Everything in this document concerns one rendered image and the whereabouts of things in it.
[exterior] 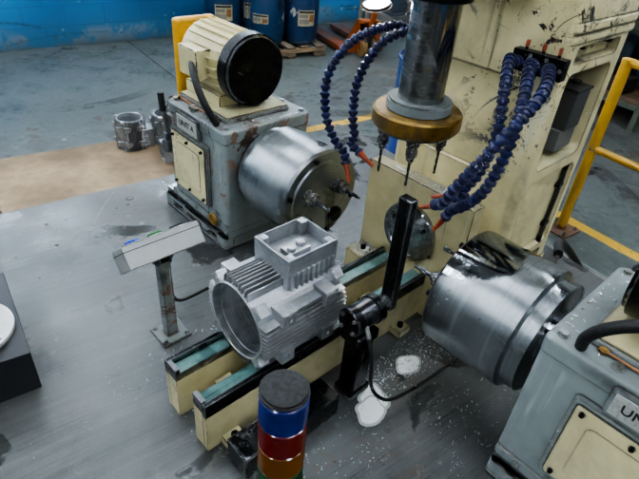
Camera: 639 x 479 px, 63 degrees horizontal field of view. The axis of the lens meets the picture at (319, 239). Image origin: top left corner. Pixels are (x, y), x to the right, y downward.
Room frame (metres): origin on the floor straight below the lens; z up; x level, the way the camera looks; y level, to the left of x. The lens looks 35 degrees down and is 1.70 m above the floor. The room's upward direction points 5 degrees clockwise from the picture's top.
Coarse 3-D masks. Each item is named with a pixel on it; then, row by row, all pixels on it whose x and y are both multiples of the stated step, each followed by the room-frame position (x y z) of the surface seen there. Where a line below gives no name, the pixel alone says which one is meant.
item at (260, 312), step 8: (216, 272) 0.74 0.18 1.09; (224, 272) 0.75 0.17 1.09; (328, 272) 0.79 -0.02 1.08; (336, 272) 0.78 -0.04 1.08; (216, 280) 0.74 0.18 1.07; (264, 304) 0.67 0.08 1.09; (256, 312) 0.66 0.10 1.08; (264, 312) 0.66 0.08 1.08; (216, 320) 0.75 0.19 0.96; (256, 320) 0.66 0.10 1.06; (336, 320) 0.79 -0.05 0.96; (256, 360) 0.66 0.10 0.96; (256, 368) 0.66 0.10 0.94
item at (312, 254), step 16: (288, 224) 0.85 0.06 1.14; (304, 224) 0.86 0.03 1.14; (256, 240) 0.79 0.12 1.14; (272, 240) 0.82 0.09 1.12; (288, 240) 0.83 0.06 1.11; (304, 240) 0.81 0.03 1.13; (320, 240) 0.83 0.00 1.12; (336, 240) 0.80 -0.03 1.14; (256, 256) 0.79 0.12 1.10; (272, 256) 0.75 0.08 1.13; (304, 256) 0.75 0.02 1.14; (320, 256) 0.78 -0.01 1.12; (288, 272) 0.72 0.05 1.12; (304, 272) 0.75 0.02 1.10; (320, 272) 0.78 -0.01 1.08; (288, 288) 0.73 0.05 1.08
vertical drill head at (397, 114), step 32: (416, 0) 1.00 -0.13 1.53; (416, 32) 0.99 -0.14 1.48; (448, 32) 0.98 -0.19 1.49; (416, 64) 0.98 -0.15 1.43; (448, 64) 0.99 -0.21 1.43; (384, 96) 1.07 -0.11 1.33; (416, 96) 0.97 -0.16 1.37; (384, 128) 0.96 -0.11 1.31; (416, 128) 0.93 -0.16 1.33; (448, 128) 0.94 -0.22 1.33
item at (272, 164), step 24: (264, 144) 1.19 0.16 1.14; (288, 144) 1.17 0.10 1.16; (312, 144) 1.17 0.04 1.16; (240, 168) 1.20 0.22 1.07; (264, 168) 1.13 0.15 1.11; (288, 168) 1.10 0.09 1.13; (312, 168) 1.11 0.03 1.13; (336, 168) 1.16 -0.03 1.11; (264, 192) 1.10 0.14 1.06; (288, 192) 1.06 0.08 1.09; (312, 192) 1.10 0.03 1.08; (336, 192) 1.16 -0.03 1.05; (264, 216) 1.12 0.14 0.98; (288, 216) 1.06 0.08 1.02; (312, 216) 1.11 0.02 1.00; (336, 216) 1.17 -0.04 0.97
